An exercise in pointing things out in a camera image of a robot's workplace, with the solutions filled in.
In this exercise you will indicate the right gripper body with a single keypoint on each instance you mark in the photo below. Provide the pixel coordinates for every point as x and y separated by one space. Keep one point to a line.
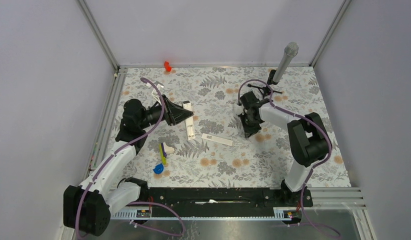
246 117

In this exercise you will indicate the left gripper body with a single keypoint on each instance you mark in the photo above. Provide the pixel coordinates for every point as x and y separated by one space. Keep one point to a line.
166 116

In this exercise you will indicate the white remote control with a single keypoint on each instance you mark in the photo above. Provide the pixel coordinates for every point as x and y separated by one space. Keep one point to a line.
189 122

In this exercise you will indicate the white remote battery cover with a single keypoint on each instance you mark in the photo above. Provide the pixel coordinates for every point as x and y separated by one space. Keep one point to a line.
217 139

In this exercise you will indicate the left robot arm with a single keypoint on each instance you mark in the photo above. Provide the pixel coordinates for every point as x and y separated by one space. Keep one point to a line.
89 206

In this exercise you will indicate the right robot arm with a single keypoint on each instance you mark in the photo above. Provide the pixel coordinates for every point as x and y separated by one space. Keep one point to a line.
308 140

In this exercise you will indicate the black microphone tripod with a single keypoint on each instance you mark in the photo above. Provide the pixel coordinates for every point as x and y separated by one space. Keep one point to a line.
264 90

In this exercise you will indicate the floral tablecloth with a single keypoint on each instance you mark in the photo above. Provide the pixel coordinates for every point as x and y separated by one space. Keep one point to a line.
262 160

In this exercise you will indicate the red toy block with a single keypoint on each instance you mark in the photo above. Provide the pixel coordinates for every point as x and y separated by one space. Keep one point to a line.
167 66

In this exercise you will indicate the grey microphone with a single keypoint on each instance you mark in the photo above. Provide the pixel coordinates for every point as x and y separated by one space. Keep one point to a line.
289 52

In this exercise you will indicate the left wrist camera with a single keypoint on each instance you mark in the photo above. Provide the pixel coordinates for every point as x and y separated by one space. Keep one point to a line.
154 93

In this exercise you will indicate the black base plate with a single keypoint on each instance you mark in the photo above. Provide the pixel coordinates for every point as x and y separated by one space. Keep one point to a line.
225 202

